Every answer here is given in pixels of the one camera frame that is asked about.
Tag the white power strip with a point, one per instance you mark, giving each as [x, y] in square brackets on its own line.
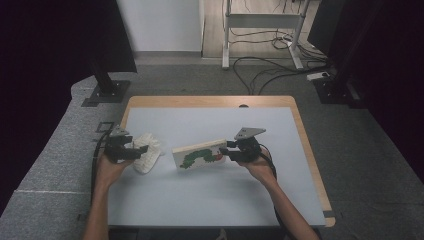
[318, 76]

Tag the white picture book green print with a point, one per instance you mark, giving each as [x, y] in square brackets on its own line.
[200, 155]

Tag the person's right hand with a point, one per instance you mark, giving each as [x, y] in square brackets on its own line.
[263, 170]

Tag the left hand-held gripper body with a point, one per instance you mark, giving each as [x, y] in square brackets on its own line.
[115, 150]

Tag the black metal stand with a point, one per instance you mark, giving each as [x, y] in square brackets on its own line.
[335, 91]
[106, 91]

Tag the white desk frame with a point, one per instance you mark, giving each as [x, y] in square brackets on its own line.
[263, 20]

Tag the person's left hand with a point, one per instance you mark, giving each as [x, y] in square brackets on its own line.
[106, 173]

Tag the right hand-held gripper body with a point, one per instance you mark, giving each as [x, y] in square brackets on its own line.
[250, 150]

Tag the black floor tape marking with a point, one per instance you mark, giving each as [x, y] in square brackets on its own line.
[100, 124]

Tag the pale blue desk mat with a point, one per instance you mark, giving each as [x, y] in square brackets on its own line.
[213, 200]

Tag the white waffle cloth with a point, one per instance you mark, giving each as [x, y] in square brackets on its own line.
[148, 160]

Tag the black tape piece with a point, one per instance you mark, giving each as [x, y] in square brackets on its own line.
[328, 213]

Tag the black curtain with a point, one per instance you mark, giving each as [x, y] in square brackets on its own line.
[390, 66]
[40, 83]

